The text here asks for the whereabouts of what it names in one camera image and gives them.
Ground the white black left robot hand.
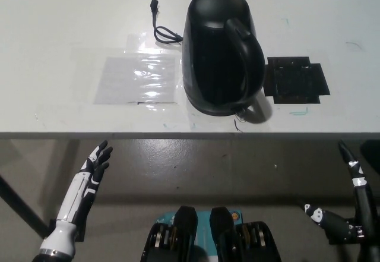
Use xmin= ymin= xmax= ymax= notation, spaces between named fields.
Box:
xmin=56 ymin=140 xmax=114 ymax=236

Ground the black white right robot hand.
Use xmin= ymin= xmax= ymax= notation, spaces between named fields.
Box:
xmin=303 ymin=140 xmax=378 ymax=242

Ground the black electric kettle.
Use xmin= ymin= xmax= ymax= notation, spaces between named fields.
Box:
xmin=180 ymin=0 xmax=267 ymax=114

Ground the black kettle base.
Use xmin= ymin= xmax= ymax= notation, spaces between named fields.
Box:
xmin=185 ymin=92 xmax=258 ymax=117

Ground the black bulky object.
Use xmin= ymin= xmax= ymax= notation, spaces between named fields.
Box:
xmin=359 ymin=140 xmax=380 ymax=168

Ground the black diagonal table leg bar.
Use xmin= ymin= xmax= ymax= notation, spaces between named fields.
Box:
xmin=0 ymin=174 xmax=48 ymax=241

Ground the clear plastic covered paper sheet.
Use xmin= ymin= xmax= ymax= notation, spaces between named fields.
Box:
xmin=94 ymin=54 xmax=181 ymax=105

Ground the black square mat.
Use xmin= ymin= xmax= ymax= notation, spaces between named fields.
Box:
xmin=264 ymin=55 xmax=331 ymax=105

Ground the clear tape patch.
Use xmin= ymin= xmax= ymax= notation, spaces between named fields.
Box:
xmin=126 ymin=31 xmax=149 ymax=55

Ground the black power cord with plug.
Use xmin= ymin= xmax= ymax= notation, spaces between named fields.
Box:
xmin=150 ymin=0 xmax=184 ymax=46

